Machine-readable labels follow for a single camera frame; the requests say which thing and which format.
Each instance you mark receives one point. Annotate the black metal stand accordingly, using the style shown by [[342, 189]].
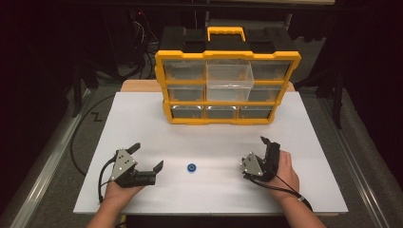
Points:
[[77, 95], [339, 101]]

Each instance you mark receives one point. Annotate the transparent plastic drawer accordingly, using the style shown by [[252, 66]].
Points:
[[229, 91]]

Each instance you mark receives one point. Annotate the person's left hand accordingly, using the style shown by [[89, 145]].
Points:
[[122, 193]]

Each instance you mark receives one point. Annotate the person's right hand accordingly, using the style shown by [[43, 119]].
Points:
[[286, 177]]

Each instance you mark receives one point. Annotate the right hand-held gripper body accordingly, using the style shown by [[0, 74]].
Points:
[[273, 161]]

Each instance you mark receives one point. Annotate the aluminium floor rail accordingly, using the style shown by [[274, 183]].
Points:
[[358, 172], [47, 167]]

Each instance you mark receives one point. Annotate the grid of clear bins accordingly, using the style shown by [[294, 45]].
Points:
[[183, 69]]

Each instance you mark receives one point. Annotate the small blue wheel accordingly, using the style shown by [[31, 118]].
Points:
[[191, 167]]

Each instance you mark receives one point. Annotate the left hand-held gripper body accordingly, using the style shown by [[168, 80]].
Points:
[[123, 166]]

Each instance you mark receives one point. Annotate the yellow black drawer organizer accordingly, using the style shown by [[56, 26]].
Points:
[[228, 54]]

